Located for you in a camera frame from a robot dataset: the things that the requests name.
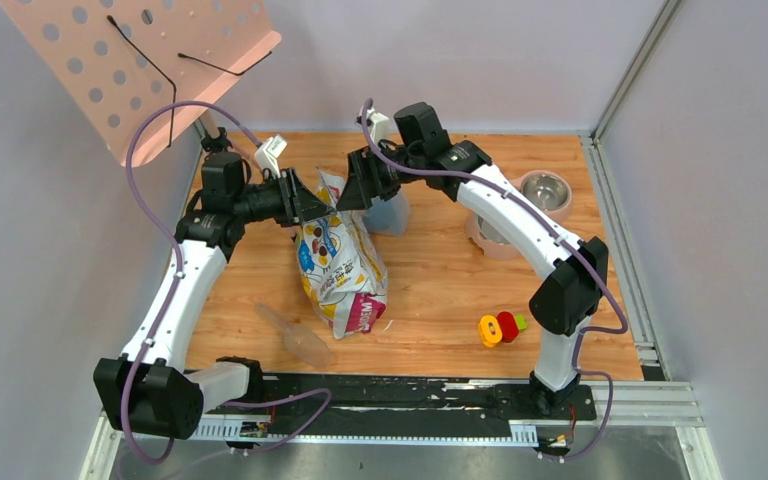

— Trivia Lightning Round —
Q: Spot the pink music stand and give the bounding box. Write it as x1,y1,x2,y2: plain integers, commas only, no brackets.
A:
0,0,281,166

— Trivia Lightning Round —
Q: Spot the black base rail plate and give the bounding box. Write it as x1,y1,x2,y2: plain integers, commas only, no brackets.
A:
201,372,599,440

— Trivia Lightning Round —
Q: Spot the pink double pet bowl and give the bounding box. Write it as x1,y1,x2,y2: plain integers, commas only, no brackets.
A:
465,169,574,262

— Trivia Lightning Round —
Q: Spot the pet food bag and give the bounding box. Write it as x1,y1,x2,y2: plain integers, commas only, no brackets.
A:
293,168,389,340

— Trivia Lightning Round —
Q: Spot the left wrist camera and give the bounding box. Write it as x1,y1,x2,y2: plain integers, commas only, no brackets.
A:
254,134,288,180

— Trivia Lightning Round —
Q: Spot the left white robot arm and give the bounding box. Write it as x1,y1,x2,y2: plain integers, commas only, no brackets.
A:
93,152,334,440

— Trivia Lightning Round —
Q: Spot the translucent plastic container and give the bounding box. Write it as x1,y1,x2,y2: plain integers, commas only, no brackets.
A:
362,191,411,236

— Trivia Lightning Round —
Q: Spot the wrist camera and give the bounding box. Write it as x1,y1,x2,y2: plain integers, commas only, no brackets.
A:
254,134,288,180
358,98,391,145

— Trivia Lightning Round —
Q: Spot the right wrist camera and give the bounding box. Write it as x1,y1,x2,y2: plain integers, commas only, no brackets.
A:
358,98,391,145

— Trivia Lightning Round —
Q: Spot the clear plastic scoop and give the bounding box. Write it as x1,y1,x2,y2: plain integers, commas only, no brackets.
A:
253,303,332,368

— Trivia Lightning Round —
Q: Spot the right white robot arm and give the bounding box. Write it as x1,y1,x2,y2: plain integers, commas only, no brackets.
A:
336,99,611,418

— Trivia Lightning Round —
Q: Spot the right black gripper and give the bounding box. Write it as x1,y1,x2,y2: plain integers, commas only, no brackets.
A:
337,142,424,212

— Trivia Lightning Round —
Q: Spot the colourful stacking toy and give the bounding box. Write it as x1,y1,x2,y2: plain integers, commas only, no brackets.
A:
477,311,527,348

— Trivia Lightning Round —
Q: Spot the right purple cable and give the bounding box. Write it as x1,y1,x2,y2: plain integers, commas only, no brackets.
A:
360,99,629,463

